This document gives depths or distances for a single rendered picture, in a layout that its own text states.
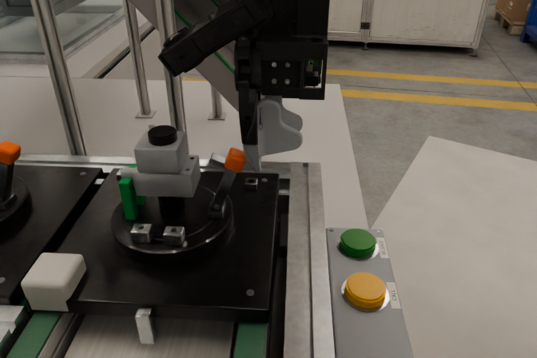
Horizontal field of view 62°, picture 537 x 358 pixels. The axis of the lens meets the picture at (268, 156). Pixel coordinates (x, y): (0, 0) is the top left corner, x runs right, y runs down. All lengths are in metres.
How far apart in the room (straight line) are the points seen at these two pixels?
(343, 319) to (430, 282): 0.23
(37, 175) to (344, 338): 0.47
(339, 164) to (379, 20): 3.66
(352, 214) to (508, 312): 0.26
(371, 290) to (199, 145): 0.56
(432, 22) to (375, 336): 4.18
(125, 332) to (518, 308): 0.47
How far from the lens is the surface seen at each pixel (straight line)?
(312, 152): 0.90
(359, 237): 0.53
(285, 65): 0.40
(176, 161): 0.47
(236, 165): 0.47
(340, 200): 0.77
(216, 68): 0.67
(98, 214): 0.59
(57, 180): 0.68
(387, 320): 0.47
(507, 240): 0.77
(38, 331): 0.51
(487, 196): 0.86
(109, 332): 0.52
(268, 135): 0.44
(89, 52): 1.61
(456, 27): 4.57
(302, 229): 0.55
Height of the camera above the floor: 1.31
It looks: 31 degrees down
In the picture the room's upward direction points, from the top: straight up
